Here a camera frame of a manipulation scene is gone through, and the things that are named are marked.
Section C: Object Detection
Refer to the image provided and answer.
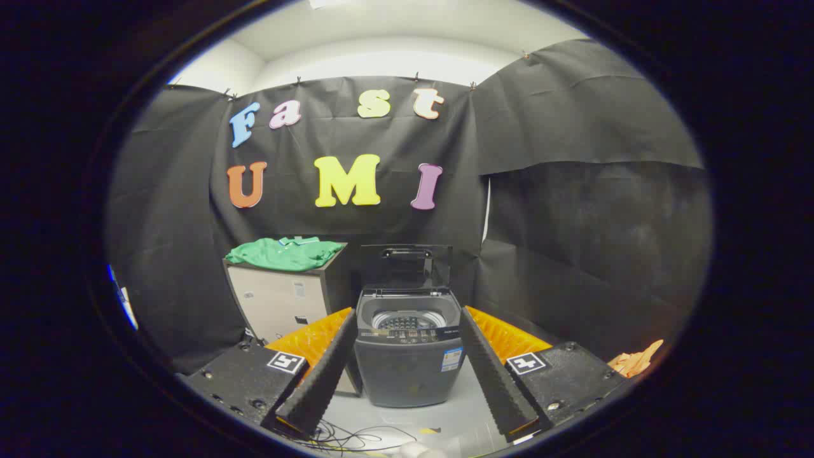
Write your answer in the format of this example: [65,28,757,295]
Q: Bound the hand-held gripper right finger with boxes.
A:
[459,305,627,444]

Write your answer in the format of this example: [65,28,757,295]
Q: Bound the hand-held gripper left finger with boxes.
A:
[184,307,358,440]

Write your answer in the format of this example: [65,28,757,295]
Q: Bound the grey washing machine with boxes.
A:
[354,288,466,408]

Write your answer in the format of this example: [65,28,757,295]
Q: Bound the green polo shirt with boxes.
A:
[225,237,344,272]

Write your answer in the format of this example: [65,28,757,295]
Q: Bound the grey cabinet with dark top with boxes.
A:
[223,242,363,396]

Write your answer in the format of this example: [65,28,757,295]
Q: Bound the orange cloth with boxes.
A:
[607,339,664,378]

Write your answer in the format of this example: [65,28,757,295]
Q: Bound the black floor cables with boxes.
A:
[280,417,420,454]

